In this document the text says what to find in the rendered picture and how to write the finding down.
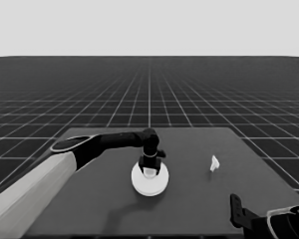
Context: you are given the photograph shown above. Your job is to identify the small white T-shaped piece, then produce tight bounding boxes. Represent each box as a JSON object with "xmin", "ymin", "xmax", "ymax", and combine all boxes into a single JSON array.
[{"xmin": 209, "ymin": 154, "xmax": 221, "ymax": 173}]

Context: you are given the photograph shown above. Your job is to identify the large thick white disc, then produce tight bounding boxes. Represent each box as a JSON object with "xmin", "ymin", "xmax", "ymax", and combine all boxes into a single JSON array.
[{"xmin": 131, "ymin": 159, "xmax": 170, "ymax": 198}]

